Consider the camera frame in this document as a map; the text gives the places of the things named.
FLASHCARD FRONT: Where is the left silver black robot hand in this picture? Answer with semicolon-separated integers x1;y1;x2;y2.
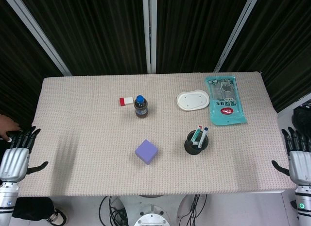
0;125;49;184

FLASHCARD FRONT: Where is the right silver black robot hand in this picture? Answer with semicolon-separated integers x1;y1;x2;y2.
271;126;311;187

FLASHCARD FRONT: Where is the grey round robot base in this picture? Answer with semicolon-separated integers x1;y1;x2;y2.
121;195;188;226

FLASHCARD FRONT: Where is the person's bare hand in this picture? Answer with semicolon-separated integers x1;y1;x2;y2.
0;114;22;140

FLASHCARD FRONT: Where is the black pen holder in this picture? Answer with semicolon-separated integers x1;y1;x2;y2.
184;130;209;156

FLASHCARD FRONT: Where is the black equipment box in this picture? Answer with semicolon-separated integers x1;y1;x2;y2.
292;101;311;135

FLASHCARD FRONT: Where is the person's black trouser leg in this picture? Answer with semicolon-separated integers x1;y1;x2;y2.
12;196;55;221

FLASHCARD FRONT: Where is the black and white sneaker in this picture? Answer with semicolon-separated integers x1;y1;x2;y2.
46;208;67;226

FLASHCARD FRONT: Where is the beige textured tablecloth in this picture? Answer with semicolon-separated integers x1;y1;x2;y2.
15;71;297;197

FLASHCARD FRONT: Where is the black pleated curtain panel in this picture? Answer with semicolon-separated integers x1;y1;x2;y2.
155;0;252;74
17;0;149;76
218;0;311;114
0;0;63;131

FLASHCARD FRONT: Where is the teal plastic cloth package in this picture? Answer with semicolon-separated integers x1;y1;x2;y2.
204;75;248;126

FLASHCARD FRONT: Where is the white oval dish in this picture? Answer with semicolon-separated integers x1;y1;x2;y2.
176;88;210;111

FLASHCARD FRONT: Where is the red and white small box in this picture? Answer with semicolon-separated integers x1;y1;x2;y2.
119;96;135;107

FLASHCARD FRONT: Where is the purple foam cube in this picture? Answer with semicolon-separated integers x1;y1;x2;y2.
135;139;159;166

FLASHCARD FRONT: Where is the dark drink bottle blue cap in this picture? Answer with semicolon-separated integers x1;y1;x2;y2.
134;95;149;119

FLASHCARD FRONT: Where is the black looped floor cable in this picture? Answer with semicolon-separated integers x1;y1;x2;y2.
99;195;127;226

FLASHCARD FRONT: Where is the black thin floor cable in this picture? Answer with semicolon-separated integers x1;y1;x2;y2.
179;194;207;222

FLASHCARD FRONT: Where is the white slanted frame post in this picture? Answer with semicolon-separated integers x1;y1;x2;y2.
4;0;71;76
214;0;262;72

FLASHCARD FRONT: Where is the white upright frame post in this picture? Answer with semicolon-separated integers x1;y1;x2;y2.
142;0;158;74

